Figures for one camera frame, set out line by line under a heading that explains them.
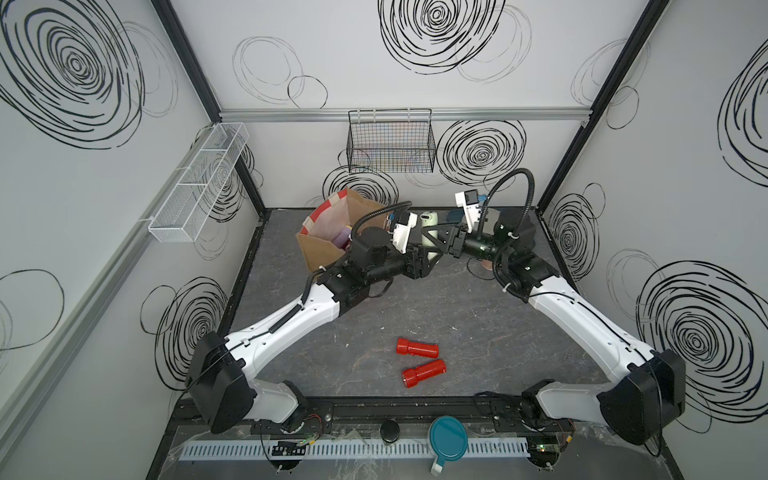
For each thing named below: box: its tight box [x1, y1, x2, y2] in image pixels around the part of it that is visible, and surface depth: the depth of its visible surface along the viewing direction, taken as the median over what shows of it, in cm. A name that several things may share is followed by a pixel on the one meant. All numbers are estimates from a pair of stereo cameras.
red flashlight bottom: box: [402, 359, 447, 388], surface depth 80 cm
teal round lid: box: [430, 416, 469, 477], surface depth 66 cm
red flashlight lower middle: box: [396, 338, 440, 359], surface depth 84 cm
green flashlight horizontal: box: [420, 211, 438, 258], surface depth 68 cm
